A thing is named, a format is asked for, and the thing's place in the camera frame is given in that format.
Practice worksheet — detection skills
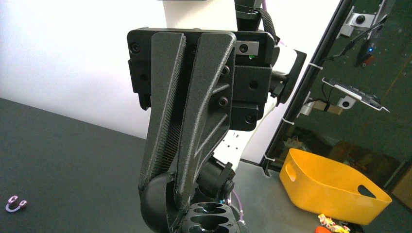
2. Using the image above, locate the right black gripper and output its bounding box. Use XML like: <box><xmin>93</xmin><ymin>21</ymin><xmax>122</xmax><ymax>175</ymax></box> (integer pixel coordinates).
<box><xmin>127</xmin><ymin>28</ymin><xmax>275</xmax><ymax>210</ymax></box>

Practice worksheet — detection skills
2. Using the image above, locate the black earbud charging case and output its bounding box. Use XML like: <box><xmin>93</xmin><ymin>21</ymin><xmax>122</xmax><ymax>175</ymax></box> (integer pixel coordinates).
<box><xmin>140</xmin><ymin>173</ymin><xmax>248</xmax><ymax>233</ymax></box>

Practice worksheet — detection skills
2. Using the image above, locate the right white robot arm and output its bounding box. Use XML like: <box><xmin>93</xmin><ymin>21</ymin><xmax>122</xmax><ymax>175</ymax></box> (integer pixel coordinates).
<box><xmin>127</xmin><ymin>0</ymin><xmax>306</xmax><ymax>210</ymax></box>

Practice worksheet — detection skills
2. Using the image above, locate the yellow plastic bin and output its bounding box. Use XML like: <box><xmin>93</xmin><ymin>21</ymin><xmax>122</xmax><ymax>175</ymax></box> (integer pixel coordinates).
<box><xmin>279</xmin><ymin>149</ymin><xmax>392</xmax><ymax>225</ymax></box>

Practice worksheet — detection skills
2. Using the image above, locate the purple earbud far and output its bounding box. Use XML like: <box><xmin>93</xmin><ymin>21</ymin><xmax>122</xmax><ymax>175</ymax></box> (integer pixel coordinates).
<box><xmin>5</xmin><ymin>195</ymin><xmax>28</xmax><ymax>213</ymax></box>

